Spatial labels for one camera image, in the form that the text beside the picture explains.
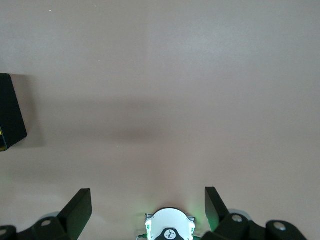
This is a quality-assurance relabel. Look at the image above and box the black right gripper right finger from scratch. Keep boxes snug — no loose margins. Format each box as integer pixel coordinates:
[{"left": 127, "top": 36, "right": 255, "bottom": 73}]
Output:
[{"left": 202, "top": 186, "right": 308, "bottom": 240}]

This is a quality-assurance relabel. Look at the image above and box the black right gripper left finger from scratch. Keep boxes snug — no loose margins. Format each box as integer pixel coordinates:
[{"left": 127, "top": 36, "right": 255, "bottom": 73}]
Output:
[{"left": 0, "top": 188, "right": 93, "bottom": 240}]

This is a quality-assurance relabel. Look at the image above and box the black rectangular plastic box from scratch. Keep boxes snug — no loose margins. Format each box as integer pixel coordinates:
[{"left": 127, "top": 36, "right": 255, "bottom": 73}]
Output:
[{"left": 0, "top": 73, "right": 28, "bottom": 153}]

